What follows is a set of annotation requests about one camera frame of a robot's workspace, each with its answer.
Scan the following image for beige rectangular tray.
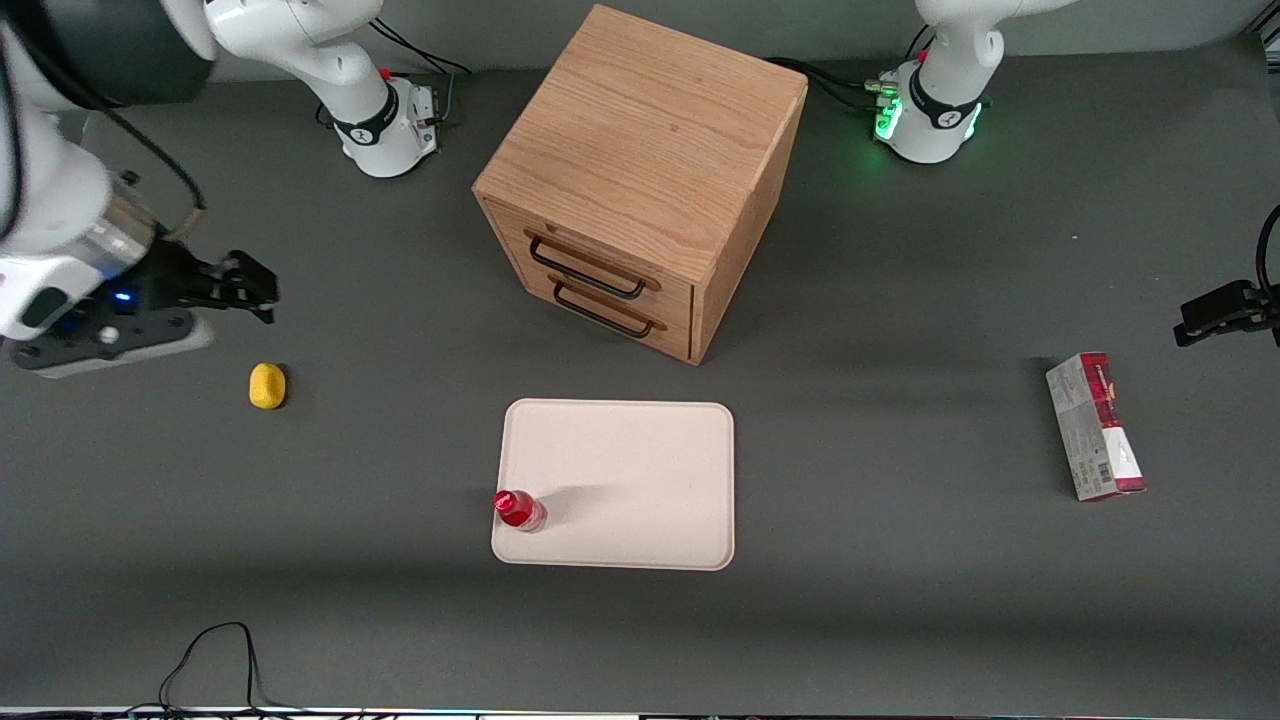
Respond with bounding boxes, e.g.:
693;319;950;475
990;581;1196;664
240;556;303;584
491;398;736;572

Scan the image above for short black drawer handle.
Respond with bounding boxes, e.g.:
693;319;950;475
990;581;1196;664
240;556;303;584
551;281;657;340

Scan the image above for oak wooden drawer cabinet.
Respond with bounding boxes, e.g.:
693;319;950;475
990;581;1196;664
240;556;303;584
472;4;809;367

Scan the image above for yellow lemon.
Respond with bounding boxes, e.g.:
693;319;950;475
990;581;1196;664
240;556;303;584
249;363;288;411

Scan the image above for long black drawer handle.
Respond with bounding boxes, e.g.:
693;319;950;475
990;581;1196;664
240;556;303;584
527;234;650;301

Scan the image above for black right arm base cables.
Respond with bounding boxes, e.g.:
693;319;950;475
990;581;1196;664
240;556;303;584
315;15;477;128

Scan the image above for black arm base cables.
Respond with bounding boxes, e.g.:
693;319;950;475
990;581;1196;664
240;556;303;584
315;15;477;128
764;24;937;113

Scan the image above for grey and red carton box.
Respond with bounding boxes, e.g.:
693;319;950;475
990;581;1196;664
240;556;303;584
1045;352;1147;502

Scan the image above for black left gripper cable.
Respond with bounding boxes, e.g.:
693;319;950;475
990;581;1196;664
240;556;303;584
1255;205;1280;301

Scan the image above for thin black looped cable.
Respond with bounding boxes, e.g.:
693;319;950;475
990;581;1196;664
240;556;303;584
128;621;301;717

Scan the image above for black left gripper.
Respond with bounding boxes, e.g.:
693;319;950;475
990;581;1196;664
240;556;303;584
1174;280;1280;348

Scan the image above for black left arm base cables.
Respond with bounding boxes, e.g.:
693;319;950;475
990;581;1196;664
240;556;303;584
764;24;937;113

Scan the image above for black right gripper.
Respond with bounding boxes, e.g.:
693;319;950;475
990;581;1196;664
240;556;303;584
128;238;280;325

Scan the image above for red coke bottle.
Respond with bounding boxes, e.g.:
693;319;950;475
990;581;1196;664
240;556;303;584
494;489;548;534

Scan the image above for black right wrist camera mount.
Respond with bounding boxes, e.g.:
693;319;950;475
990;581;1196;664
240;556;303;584
9;307;217;380

